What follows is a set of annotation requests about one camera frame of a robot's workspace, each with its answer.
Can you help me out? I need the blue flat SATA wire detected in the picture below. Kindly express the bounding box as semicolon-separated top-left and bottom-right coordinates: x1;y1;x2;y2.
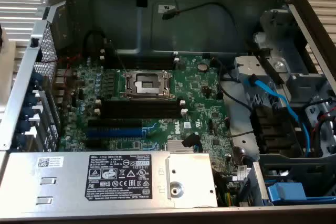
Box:
243;74;312;156

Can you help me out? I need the black cable plug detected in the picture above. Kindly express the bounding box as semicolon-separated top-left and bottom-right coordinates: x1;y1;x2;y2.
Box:
181;132;202;149

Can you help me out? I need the black Dell rating label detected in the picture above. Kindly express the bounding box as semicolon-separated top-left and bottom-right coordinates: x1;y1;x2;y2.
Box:
84;154;153;200

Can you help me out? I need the grey metal PC case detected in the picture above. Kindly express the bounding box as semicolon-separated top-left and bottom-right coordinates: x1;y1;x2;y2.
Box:
0;0;336;224

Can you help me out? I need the RAM slot with white latches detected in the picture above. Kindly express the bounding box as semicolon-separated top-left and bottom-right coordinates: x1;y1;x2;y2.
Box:
94;99;186;110
99;48;181;63
93;108;188;120
99;55;183;71

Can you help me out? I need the silver power supply box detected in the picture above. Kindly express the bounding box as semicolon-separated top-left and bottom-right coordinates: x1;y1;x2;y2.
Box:
0;151;218;210

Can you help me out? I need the short black expansion slot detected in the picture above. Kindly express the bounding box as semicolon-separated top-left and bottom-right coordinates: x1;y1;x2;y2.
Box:
84;137;103;149

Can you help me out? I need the long blue expansion slot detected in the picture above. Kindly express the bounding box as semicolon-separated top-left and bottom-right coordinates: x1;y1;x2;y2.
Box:
86;126;155;140

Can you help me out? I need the silver chipset heat sink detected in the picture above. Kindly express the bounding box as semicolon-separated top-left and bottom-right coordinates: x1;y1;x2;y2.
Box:
167;140;185;153

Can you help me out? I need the blue plastic card retainer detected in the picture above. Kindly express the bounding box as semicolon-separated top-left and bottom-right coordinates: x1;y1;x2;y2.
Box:
14;71;44;148

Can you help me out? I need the long black expansion slot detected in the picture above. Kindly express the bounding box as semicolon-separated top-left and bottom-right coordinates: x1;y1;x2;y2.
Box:
88;118;144;130

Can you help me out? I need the red and black twisted wire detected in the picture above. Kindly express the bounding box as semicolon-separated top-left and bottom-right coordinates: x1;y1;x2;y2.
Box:
43;54;82;101

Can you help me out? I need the blue plastic bracket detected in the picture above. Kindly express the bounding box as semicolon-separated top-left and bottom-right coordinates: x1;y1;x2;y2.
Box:
266;181;309;207

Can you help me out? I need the grey metal disk bay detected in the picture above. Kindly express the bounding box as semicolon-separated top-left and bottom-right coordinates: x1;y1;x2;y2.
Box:
233;8;336;158

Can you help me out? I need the black looped wire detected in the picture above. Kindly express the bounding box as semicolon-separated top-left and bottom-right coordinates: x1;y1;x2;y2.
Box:
82;29;106;58

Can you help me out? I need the thin metal locking lever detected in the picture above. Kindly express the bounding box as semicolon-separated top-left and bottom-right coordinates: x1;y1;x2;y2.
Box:
109;40;128;72

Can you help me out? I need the black wire with plug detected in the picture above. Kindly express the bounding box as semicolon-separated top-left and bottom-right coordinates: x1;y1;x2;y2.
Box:
162;2;246;51

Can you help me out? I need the metal CPU socket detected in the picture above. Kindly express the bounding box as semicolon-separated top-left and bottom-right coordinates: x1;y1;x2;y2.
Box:
119;69;175;101

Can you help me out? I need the green Dell motherboard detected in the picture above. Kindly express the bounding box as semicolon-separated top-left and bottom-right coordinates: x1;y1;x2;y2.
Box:
56;55;253;208

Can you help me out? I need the black plastic block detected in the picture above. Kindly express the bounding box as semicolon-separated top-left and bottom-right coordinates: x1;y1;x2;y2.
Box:
249;104;302;155

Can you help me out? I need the white QR code sticker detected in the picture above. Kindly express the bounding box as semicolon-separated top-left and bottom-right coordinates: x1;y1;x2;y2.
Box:
37;156;65;169

